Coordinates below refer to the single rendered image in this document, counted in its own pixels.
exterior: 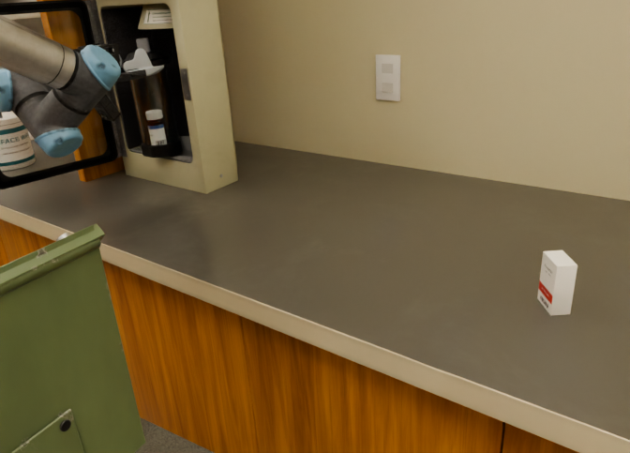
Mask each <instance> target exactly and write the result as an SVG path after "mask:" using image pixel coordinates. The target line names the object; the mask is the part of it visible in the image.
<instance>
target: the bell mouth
mask: <svg viewBox="0 0 630 453"><path fill-rule="evenodd" d="M168 28H173V20H172V14H171V10H170V8H169V7H168V5H167V4H164V3H161V4H144V5H143V8H142V15H141V18H140V22H139V26H138V29H168Z"/></svg>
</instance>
